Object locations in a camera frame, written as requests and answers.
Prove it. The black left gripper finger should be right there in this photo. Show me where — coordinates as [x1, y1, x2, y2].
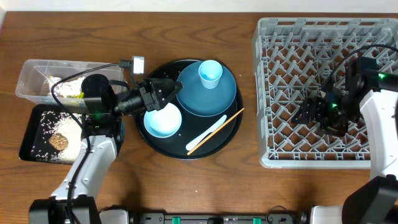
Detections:
[158, 82, 183, 110]
[145, 78, 183, 89]

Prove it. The light blue bowl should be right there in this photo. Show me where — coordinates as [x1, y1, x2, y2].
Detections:
[144, 103, 182, 138]

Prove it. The light blue cup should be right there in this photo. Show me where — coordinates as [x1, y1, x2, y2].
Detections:
[198, 60, 223, 89]

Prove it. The brown cookie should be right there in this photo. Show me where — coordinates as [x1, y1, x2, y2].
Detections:
[49, 133, 69, 151]

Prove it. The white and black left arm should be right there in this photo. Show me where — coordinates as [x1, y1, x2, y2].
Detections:
[29, 74, 183, 223]

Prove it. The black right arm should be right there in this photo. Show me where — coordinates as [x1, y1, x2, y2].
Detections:
[292, 57, 397, 223]

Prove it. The grey dishwasher rack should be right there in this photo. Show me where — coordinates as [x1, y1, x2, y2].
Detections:
[252, 18, 397, 169]

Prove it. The dark blue plate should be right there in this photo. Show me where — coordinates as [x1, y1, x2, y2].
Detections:
[177, 61, 237, 117]

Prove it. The round black tray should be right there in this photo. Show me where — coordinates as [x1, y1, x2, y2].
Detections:
[135, 59, 243, 159]

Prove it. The wooden chopstick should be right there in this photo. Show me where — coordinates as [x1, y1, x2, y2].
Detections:
[187, 108, 244, 156]

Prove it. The light blue plastic knife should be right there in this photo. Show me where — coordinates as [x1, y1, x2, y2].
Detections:
[185, 114, 227, 151]

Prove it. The clear plastic bin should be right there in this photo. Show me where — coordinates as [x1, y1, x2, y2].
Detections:
[16, 59, 124, 107]

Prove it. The spilled white rice pile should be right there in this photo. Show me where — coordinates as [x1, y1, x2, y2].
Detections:
[30, 111, 81, 164]

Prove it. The black rectangular tray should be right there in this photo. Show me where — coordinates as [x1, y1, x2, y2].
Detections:
[18, 103, 91, 165]

